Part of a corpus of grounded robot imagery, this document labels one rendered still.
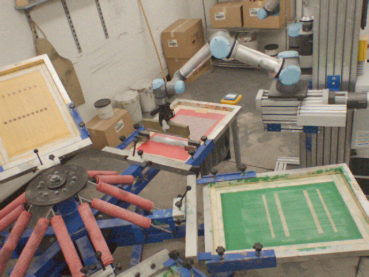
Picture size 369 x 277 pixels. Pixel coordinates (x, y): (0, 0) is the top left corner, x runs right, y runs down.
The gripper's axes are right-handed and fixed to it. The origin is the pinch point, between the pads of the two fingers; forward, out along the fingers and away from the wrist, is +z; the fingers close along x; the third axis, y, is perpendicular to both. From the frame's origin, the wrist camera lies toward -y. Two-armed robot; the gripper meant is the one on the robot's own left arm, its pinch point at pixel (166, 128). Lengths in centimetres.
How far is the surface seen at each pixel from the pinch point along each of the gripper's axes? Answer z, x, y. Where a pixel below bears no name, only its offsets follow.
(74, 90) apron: 34, 90, -196
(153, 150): 13.4, -9.0, -8.2
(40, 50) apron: -22, 68, -196
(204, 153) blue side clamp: 11.5, -3.8, 30.0
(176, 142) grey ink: 12.8, 2.9, 3.4
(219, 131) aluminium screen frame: 10.4, 20.3, 28.9
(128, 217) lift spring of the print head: -3, -79, 31
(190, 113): 13.6, 42.3, -8.1
